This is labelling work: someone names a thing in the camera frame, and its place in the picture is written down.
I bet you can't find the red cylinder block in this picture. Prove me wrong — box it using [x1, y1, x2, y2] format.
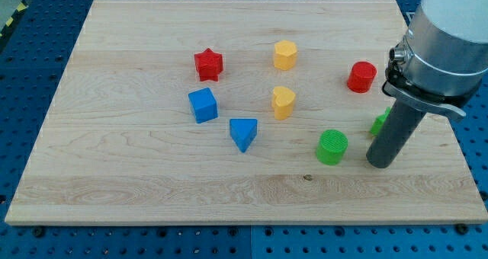
[346, 61, 377, 93]

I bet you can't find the yellow hexagon block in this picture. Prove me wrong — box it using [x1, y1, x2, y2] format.
[273, 40, 297, 70]

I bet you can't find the red star block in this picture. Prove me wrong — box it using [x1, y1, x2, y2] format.
[194, 48, 223, 82]

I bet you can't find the green block behind tool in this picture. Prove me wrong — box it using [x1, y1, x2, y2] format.
[370, 107, 391, 136]

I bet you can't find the blue cube block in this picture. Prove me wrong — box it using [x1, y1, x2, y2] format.
[188, 88, 218, 123]

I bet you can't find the green cylinder block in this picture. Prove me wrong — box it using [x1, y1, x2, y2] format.
[316, 129, 348, 165]

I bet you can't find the blue triangle block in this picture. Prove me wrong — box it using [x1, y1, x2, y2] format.
[230, 118, 258, 153]

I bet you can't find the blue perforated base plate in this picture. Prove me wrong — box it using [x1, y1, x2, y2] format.
[1, 0, 487, 258]

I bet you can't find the yellow heart block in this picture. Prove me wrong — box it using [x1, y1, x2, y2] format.
[271, 86, 296, 120]

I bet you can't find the light wooden board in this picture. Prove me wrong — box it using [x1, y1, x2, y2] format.
[5, 0, 487, 225]

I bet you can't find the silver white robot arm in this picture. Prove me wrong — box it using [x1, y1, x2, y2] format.
[383, 0, 487, 120]

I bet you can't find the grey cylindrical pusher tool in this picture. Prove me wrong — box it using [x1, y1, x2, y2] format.
[366, 100, 425, 168]

